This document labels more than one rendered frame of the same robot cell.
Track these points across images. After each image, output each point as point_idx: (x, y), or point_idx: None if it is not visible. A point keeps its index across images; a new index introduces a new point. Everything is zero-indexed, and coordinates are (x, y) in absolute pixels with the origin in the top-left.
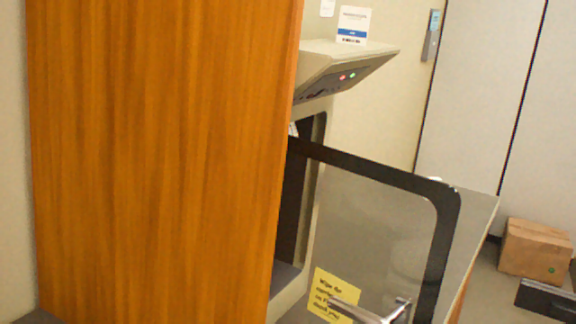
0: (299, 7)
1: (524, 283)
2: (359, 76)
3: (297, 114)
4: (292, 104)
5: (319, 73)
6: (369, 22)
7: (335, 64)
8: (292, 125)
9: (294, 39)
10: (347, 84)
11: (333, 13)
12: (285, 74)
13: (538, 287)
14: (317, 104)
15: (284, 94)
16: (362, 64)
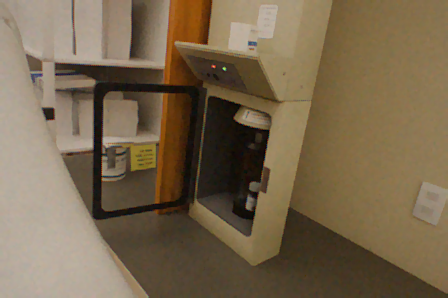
0: (171, 19)
1: (51, 107)
2: (246, 77)
3: (236, 99)
4: (206, 78)
5: (179, 51)
6: (241, 33)
7: (178, 46)
8: (251, 113)
9: (169, 32)
10: (248, 84)
11: (272, 35)
12: (166, 47)
13: (44, 107)
14: (257, 102)
15: (166, 56)
16: (213, 57)
